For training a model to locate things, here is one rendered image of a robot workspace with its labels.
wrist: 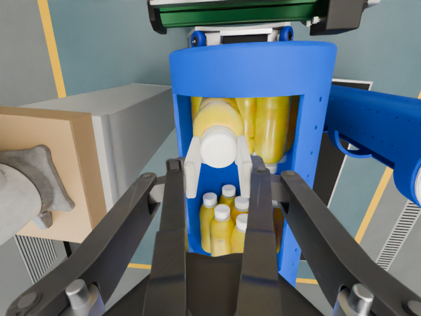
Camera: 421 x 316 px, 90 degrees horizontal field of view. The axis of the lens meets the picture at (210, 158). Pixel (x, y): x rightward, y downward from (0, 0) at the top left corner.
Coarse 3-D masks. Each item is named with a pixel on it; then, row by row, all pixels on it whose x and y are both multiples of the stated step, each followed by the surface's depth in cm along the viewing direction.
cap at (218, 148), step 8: (208, 136) 21; (216, 136) 21; (224, 136) 21; (232, 136) 22; (200, 144) 22; (208, 144) 21; (216, 144) 21; (224, 144) 21; (232, 144) 21; (200, 152) 22; (208, 152) 22; (216, 152) 22; (224, 152) 21; (232, 152) 21; (208, 160) 22; (216, 160) 22; (224, 160) 22; (232, 160) 22
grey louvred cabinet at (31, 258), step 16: (16, 240) 148; (32, 240) 162; (48, 240) 177; (0, 256) 138; (16, 256) 149; (32, 256) 162; (48, 256) 178; (64, 256) 199; (0, 272) 138; (16, 272) 150; (32, 272) 163; (48, 272) 181; (0, 288) 139; (16, 288) 151; (0, 304) 140
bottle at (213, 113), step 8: (200, 104) 31; (208, 104) 27; (216, 104) 26; (224, 104) 26; (232, 104) 28; (200, 112) 26; (208, 112) 24; (216, 112) 24; (224, 112) 24; (232, 112) 25; (200, 120) 24; (208, 120) 23; (216, 120) 23; (224, 120) 23; (232, 120) 24; (240, 120) 25; (200, 128) 24; (208, 128) 23; (216, 128) 22; (224, 128) 22; (232, 128) 23; (240, 128) 24; (200, 136) 24
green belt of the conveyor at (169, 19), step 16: (304, 0) 50; (160, 16) 53; (176, 16) 53; (192, 16) 53; (208, 16) 53; (224, 16) 53; (240, 16) 53; (256, 16) 53; (272, 16) 53; (288, 16) 53; (304, 16) 53
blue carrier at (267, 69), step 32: (192, 64) 29; (224, 64) 27; (256, 64) 26; (288, 64) 26; (320, 64) 28; (192, 96) 31; (224, 96) 28; (256, 96) 28; (320, 96) 31; (192, 128) 51; (320, 128) 34; (288, 160) 53; (192, 224) 57; (288, 256) 42
